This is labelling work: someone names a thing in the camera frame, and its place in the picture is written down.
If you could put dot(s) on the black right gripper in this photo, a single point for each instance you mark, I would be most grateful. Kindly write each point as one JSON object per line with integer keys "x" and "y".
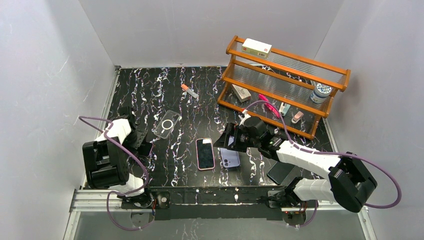
{"x": 234, "y": 138}

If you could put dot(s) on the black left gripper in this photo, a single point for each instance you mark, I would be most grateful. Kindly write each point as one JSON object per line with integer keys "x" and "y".
{"x": 141, "y": 136}

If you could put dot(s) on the black screen smartphone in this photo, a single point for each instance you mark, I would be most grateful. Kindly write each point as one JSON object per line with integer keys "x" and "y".
{"x": 205, "y": 155}

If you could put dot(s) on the pink phone case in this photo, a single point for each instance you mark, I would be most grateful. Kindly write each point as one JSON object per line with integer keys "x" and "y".
{"x": 205, "y": 154}

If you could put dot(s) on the clear magsafe phone case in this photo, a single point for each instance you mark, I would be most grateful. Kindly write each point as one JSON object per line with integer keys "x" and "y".
{"x": 166, "y": 125}

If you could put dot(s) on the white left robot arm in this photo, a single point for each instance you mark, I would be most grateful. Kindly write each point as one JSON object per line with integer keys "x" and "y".
{"x": 106, "y": 157}

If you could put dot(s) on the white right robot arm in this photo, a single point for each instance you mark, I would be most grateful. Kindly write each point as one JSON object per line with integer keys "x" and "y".
{"x": 344, "y": 178}

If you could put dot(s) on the lavender phone case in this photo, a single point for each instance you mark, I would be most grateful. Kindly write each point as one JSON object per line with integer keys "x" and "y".
{"x": 229, "y": 158}

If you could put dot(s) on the dark teal phone case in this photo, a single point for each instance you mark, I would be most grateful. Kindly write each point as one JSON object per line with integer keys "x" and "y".
{"x": 279, "y": 171}

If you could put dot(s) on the small grey box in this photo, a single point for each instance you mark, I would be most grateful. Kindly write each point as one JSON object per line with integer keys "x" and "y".
{"x": 241, "y": 93}

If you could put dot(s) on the pink utility knife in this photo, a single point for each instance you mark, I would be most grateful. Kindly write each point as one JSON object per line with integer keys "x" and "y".
{"x": 268, "y": 104}

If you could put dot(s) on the orange grey marker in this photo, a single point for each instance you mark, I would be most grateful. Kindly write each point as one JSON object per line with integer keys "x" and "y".
{"x": 190, "y": 91}

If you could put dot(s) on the white green stapler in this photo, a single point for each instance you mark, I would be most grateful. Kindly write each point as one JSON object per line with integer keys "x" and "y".
{"x": 284, "y": 108}

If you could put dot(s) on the small pink white item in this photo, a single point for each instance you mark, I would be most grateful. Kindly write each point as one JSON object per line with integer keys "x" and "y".
{"x": 297, "y": 117}

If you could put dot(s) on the orange wooden shelf rack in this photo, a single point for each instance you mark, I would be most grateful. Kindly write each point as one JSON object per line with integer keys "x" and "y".
{"x": 283, "y": 77}

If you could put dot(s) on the white red carton box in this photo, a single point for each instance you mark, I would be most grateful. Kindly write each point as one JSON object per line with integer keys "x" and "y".
{"x": 256, "y": 48}

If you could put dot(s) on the white blue round jar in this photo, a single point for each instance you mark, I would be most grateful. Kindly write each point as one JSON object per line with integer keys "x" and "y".
{"x": 320, "y": 93}

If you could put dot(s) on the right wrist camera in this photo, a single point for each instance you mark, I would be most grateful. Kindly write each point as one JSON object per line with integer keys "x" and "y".
{"x": 243, "y": 116}

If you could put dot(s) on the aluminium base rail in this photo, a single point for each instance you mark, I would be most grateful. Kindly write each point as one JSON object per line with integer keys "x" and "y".
{"x": 161, "y": 198}

